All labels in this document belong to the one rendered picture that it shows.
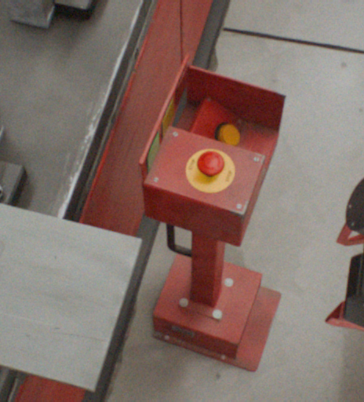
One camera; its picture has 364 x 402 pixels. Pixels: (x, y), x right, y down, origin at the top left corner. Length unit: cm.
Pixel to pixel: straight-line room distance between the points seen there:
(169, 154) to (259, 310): 79
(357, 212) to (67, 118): 54
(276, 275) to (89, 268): 111
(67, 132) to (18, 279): 29
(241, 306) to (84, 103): 80
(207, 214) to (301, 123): 99
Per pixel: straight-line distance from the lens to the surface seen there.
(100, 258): 98
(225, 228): 130
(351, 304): 90
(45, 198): 116
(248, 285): 191
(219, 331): 187
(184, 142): 130
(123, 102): 135
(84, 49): 128
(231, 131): 137
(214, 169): 124
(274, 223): 210
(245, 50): 235
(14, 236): 101
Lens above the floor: 190
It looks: 64 degrees down
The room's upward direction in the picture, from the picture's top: 1 degrees counter-clockwise
